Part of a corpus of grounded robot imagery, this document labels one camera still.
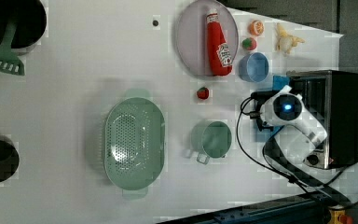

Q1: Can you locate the orange half toy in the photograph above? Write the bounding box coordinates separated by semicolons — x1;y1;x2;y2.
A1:
249;20;265;36

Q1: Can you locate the blue bowl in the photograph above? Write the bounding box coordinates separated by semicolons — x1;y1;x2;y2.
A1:
239;52;269;83

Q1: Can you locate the pink toy strawberry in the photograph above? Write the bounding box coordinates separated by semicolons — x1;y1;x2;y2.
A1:
241;37;257;50

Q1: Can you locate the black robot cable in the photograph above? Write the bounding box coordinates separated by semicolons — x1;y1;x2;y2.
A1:
235;96;358;210

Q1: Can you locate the green cup with handle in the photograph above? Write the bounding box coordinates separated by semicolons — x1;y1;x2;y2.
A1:
191;119;232;165

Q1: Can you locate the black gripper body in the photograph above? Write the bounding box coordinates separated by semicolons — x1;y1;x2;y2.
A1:
250;91;277;131

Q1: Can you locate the blue metal frame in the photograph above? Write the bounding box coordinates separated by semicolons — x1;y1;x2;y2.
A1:
159;192;337;224

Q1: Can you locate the yellow red emergency button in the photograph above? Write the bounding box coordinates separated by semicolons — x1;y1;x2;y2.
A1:
328;208;353;224

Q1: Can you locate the green oval colander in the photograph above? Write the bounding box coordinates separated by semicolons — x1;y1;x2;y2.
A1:
103;89;165;200

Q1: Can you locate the red plush ketchup bottle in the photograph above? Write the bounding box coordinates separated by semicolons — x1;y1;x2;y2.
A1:
206;8;232;77

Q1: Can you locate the small red toy strawberry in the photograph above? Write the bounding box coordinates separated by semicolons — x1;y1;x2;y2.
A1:
197;87;209;100

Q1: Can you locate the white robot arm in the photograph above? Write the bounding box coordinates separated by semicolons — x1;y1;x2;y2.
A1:
251;85;351;206

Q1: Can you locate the green slotted spatula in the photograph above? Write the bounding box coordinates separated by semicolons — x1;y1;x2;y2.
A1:
0;19;25;76

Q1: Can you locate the grey round plate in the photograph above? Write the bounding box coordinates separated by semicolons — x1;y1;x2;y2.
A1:
176;0;239;76

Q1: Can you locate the black pot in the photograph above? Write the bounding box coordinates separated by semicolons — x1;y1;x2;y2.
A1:
0;0;48;55

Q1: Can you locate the peeled toy banana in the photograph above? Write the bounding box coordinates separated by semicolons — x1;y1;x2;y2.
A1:
276;23;305;54

